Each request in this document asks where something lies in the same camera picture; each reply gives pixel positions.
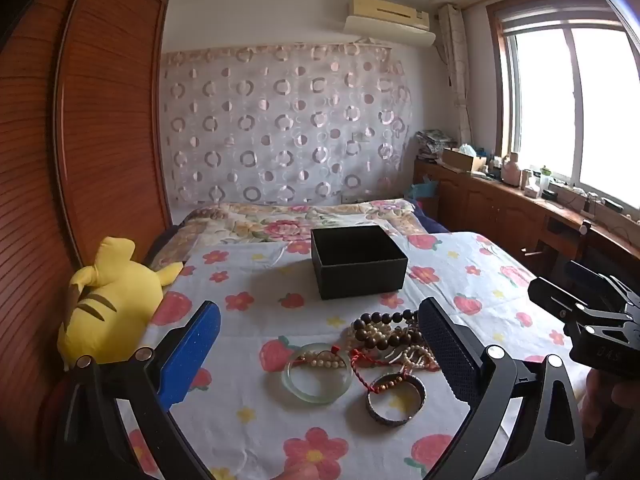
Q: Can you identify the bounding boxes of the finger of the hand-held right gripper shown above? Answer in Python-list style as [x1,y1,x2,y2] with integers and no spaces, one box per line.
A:
[566,259,640,311]
[527,276,631,328]

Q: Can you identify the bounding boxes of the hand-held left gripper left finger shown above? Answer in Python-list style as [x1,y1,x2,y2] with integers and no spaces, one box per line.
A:
[55,300,222,480]

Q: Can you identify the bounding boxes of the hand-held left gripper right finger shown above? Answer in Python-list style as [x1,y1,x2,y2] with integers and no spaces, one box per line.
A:
[418,297,587,480]

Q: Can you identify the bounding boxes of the black square box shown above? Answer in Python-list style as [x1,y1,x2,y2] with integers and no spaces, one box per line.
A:
[310,225,409,301]

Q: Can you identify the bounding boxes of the person's right hand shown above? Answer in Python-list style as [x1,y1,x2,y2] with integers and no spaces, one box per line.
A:
[585,366,640,461]

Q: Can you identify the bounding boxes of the person's left hand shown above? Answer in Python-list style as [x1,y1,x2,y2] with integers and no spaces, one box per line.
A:
[267,461,323,480]

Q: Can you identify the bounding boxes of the blue patterned bangle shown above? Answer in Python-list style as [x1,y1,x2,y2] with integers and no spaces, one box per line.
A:
[366,372,426,423]

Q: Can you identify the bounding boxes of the yellow plush toy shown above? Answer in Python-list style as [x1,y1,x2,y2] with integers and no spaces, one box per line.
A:
[56,236,184,372]

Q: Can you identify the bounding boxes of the wooden cabinet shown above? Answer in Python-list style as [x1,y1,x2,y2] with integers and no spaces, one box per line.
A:
[414,157,640,283]

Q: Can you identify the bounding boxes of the pale green jade bangle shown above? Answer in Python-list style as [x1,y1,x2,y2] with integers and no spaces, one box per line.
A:
[281,342,353,405]

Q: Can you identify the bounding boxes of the strawberry-print bed sheet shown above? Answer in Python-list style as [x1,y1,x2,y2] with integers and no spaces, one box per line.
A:
[127,231,592,480]

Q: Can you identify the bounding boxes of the dark blue blanket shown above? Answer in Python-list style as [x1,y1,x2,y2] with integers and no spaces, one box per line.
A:
[414,199,452,235]

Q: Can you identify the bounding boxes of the floral quilt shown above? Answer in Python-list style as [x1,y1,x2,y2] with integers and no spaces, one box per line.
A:
[150,199,431,271]

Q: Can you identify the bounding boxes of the cardboard box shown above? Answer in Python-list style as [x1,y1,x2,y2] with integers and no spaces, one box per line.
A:
[442,147,488,174]

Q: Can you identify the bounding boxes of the teal plastic bag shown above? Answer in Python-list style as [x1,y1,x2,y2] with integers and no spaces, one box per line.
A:
[405,176,441,202]

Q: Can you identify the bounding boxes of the wooden-framed window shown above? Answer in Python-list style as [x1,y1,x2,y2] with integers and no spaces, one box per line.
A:
[487,0,640,221]

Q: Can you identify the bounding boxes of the stack of newspapers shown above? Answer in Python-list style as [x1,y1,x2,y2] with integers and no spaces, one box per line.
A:
[416,130,458,162]

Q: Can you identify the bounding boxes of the patterned window curtain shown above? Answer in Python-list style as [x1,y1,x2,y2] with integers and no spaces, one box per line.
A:
[439,4,474,147]

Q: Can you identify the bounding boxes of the dark wooden bead bracelet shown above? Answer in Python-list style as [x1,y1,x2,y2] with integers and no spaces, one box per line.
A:
[350,309,422,356]

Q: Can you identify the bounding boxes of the red braided cord bracelet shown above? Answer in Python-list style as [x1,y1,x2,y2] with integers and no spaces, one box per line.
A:
[349,349,407,397]

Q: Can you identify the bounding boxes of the white bead red-string bracelet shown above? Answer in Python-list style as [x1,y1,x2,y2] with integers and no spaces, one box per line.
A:
[294,344,352,370]

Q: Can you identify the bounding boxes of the circle-patterned wall cloth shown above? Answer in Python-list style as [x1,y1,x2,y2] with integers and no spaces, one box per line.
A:
[161,42,413,206]

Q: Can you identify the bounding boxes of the cream wall air conditioner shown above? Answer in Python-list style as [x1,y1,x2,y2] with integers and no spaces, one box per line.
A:
[344,0,437,47]

